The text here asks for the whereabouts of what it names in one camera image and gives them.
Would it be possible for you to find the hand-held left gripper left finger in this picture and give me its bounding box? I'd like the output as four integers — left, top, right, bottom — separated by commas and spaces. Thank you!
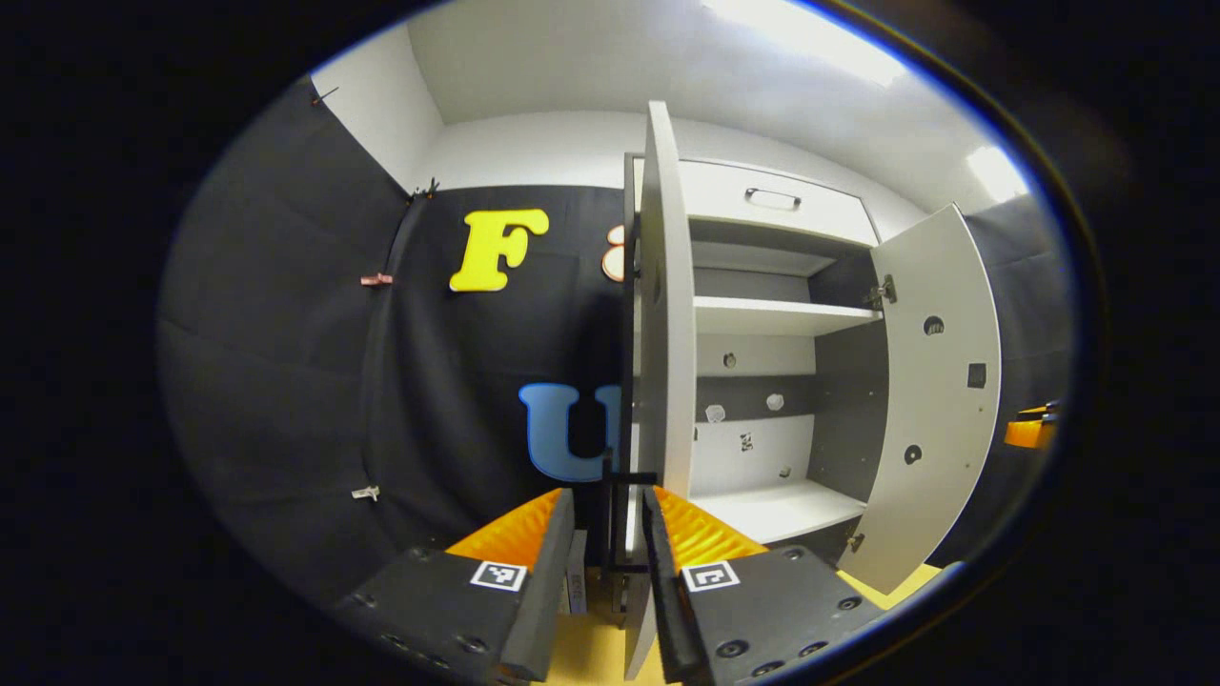
329, 488, 578, 685

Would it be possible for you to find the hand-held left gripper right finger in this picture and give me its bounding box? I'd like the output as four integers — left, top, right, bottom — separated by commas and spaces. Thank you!
640, 486, 892, 686

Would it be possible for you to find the white cabinet door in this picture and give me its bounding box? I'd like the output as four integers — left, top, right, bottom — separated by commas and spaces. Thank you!
624, 100, 700, 682
839, 203, 1004, 596

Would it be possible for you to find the white double-door shoe cabinet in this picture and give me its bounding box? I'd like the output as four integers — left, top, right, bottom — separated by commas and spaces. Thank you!
624, 152, 892, 573

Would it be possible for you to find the white cabinet bottom board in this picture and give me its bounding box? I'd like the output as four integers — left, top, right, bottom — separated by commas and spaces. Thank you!
688, 479, 868, 546

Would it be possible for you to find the white cabinet shelf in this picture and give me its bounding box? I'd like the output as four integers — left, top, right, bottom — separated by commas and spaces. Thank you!
694, 295, 885, 337

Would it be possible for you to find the black backdrop cloth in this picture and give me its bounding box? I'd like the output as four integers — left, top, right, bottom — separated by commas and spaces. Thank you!
929, 191, 1073, 573
157, 76, 635, 611

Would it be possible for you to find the short ceiling light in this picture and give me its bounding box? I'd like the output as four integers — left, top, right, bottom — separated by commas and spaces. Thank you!
966, 145, 1032, 203

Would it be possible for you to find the long ceiling light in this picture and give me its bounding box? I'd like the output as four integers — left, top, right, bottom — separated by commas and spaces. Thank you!
701, 0, 908, 89

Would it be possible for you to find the black left door handle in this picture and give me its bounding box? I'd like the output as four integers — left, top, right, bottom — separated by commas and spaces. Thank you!
600, 450, 661, 577

